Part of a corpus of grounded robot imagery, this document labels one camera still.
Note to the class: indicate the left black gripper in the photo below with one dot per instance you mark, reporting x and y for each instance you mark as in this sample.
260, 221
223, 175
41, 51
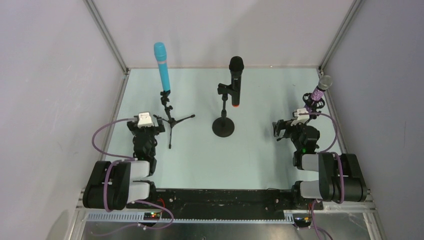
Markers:
145, 129

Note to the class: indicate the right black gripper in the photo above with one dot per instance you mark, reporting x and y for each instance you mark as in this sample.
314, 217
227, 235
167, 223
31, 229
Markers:
285, 128

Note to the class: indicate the black tripod clip stand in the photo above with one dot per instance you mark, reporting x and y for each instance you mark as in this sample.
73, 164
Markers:
170, 120

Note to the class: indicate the black shock mount tripod stand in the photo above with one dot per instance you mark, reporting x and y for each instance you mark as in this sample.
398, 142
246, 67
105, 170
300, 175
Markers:
312, 116

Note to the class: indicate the black round base stand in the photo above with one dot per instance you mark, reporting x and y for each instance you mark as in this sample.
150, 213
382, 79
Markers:
223, 126

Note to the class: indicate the purple glitter microphone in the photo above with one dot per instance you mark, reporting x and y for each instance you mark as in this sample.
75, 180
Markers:
319, 89

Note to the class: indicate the black orange-tipped microphone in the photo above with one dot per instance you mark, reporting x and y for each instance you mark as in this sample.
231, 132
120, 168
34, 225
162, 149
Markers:
236, 67

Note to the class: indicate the teal blue microphone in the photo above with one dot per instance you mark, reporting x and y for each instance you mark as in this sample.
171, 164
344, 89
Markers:
160, 54

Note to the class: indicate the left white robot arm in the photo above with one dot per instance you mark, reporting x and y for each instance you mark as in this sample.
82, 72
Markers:
114, 184

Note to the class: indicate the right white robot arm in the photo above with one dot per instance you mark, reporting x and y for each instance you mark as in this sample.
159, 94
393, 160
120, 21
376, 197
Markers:
340, 177

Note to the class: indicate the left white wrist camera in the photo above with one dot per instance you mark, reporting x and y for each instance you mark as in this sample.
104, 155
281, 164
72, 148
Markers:
144, 119

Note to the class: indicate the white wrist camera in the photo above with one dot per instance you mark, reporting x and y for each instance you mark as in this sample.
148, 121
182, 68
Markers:
300, 116
144, 119

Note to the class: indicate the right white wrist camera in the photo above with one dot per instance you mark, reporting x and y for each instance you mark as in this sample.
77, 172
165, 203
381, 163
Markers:
300, 116

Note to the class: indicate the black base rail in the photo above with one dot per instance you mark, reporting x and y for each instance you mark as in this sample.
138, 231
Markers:
253, 204

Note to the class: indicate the white toothed cable duct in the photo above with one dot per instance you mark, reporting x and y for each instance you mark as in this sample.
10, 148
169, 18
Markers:
147, 217

